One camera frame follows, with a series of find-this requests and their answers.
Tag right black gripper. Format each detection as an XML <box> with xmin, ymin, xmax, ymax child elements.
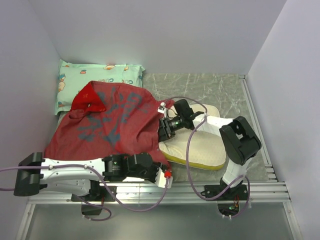
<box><xmin>154</xmin><ymin>115</ymin><xmax>185</xmax><ymax>144</ymax></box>

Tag cream yellow foam pillow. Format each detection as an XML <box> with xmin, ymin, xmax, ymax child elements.
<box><xmin>158</xmin><ymin>103</ymin><xmax>227</xmax><ymax>171</ymax></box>

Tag red patterned pillowcase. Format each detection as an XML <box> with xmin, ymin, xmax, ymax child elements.
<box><xmin>44</xmin><ymin>81</ymin><xmax>170</xmax><ymax>168</ymax></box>

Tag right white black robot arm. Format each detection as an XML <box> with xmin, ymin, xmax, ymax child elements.
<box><xmin>158</xmin><ymin>99</ymin><xmax>262</xmax><ymax>200</ymax></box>

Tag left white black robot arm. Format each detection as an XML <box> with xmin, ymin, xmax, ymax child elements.
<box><xmin>13</xmin><ymin>152</ymin><xmax>173</xmax><ymax>201</ymax></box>

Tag mint green cartoon pillow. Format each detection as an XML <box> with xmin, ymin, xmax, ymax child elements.
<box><xmin>55</xmin><ymin>59</ymin><xmax>145</xmax><ymax>115</ymax></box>

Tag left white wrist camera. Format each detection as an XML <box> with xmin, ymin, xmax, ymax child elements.
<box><xmin>155</xmin><ymin>168</ymin><xmax>173</xmax><ymax>189</ymax></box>

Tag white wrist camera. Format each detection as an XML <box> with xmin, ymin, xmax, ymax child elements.
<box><xmin>157</xmin><ymin>102</ymin><xmax>167</xmax><ymax>115</ymax></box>
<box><xmin>155</xmin><ymin>168</ymin><xmax>173</xmax><ymax>189</ymax></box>

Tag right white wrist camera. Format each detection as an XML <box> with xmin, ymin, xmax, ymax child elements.
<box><xmin>157</xmin><ymin>102</ymin><xmax>167</xmax><ymax>115</ymax></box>

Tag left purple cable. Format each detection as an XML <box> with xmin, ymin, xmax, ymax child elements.
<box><xmin>0</xmin><ymin>163</ymin><xmax>175</xmax><ymax>222</ymax></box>

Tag purple cable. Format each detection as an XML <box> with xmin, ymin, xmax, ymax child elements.
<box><xmin>162</xmin><ymin>96</ymin><xmax>251</xmax><ymax>220</ymax></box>
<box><xmin>0</xmin><ymin>163</ymin><xmax>175</xmax><ymax>222</ymax></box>

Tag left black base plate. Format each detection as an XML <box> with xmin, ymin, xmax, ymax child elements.
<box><xmin>70</xmin><ymin>184</ymin><xmax>115</xmax><ymax>222</ymax></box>

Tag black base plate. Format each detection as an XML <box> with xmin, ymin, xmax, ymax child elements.
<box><xmin>70</xmin><ymin>184</ymin><xmax>115</xmax><ymax>222</ymax></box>
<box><xmin>200</xmin><ymin>182</ymin><xmax>251</xmax><ymax>219</ymax></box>

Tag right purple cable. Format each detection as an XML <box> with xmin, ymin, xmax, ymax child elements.
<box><xmin>162</xmin><ymin>96</ymin><xmax>251</xmax><ymax>220</ymax></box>

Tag aluminium front rail frame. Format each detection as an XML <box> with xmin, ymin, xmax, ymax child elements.
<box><xmin>15</xmin><ymin>180</ymin><xmax>301</xmax><ymax>240</ymax></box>

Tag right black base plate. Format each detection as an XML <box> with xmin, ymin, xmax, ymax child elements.
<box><xmin>200</xmin><ymin>182</ymin><xmax>251</xmax><ymax>219</ymax></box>

